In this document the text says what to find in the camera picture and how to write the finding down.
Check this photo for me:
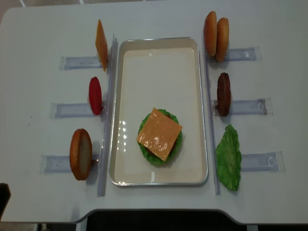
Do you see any clear holder for patty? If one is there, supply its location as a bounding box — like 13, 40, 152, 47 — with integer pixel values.
213, 97, 273, 116

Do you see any white rectangular metal tray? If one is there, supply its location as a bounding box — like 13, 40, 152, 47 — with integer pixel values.
109, 37, 208, 186

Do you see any standing bottom bun slice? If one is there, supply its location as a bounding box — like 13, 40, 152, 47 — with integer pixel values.
69, 128, 92, 180

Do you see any long clear left rail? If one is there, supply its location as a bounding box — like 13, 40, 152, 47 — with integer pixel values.
98, 36, 118, 197

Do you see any clear holder for bottom bun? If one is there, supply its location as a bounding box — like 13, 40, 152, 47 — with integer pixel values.
39, 154, 100, 174

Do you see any green lettuce leaf on burger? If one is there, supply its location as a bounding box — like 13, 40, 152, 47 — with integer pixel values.
137, 108, 183, 166

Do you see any clear holder for lettuce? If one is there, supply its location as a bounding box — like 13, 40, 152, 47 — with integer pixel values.
241, 151, 284, 172

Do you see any long clear rail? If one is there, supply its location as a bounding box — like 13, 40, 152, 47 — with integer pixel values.
202, 31, 221, 195
98, 36, 118, 197

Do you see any standing red tomato slice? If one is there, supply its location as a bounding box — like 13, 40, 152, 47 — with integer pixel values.
89, 77, 103, 116

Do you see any long clear right rail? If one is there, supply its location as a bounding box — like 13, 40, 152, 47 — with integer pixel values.
202, 31, 221, 195

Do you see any clear holder for cheese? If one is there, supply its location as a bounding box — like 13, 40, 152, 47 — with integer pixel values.
59, 56, 102, 70

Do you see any orange cheese slice on burger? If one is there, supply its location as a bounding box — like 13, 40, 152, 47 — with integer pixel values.
136, 107, 183, 162

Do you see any dark object at left edge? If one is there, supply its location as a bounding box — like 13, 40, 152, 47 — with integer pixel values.
0, 183, 11, 218

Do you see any sesame bun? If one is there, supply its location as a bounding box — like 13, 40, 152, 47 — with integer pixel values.
204, 11, 217, 57
215, 17, 229, 62

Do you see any standing orange cheese slice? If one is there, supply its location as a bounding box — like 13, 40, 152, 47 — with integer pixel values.
95, 19, 108, 71

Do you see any clear holder for tomato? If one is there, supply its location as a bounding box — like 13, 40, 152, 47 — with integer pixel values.
49, 103, 97, 119

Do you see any standing green lettuce leaf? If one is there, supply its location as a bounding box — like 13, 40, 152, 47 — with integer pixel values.
216, 124, 242, 192

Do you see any standing brown meat patty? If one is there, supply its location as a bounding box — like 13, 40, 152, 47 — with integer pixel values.
217, 73, 231, 116

